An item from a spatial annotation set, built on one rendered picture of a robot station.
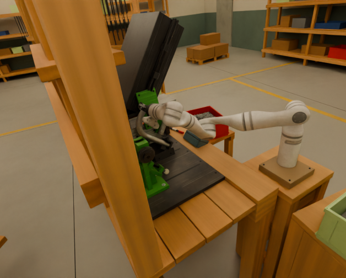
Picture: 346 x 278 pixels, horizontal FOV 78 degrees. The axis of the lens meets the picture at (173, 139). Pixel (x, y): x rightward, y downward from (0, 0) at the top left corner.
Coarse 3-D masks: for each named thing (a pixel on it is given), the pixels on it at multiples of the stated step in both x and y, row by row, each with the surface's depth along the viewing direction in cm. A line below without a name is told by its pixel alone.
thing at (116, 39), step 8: (104, 0) 364; (120, 0) 311; (136, 0) 307; (152, 0) 340; (104, 8) 329; (136, 8) 311; (152, 8) 344; (104, 16) 341; (112, 16) 329; (120, 16) 324; (128, 16) 318; (120, 24) 330; (128, 24) 325; (112, 32) 344; (120, 32) 350; (112, 40) 363; (120, 40) 358; (112, 48) 359; (120, 48) 353
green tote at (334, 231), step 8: (336, 200) 81; (344, 200) 83; (328, 208) 78; (336, 208) 82; (344, 208) 89; (328, 216) 79; (336, 216) 75; (320, 224) 83; (328, 224) 80; (336, 224) 77; (344, 224) 74; (320, 232) 84; (328, 232) 81; (336, 232) 78; (344, 232) 75; (328, 240) 82; (336, 240) 79; (344, 240) 76; (336, 248) 80; (344, 248) 77; (344, 256) 78
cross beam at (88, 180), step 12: (48, 84) 149; (48, 96) 126; (60, 108) 106; (60, 120) 93; (72, 132) 82; (72, 144) 74; (72, 156) 68; (84, 156) 67; (84, 168) 62; (84, 180) 57; (96, 180) 58; (84, 192) 57; (96, 192) 59; (96, 204) 61
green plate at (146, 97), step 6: (144, 90) 116; (138, 96) 115; (144, 96) 117; (150, 96) 119; (156, 96) 120; (138, 102) 116; (144, 102) 117; (150, 102) 119; (156, 102) 121; (150, 126) 122
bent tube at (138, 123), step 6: (138, 114) 115; (144, 114) 115; (138, 120) 114; (138, 126) 114; (138, 132) 116; (144, 132) 117; (150, 138) 119; (156, 138) 121; (162, 144) 123; (168, 144) 125
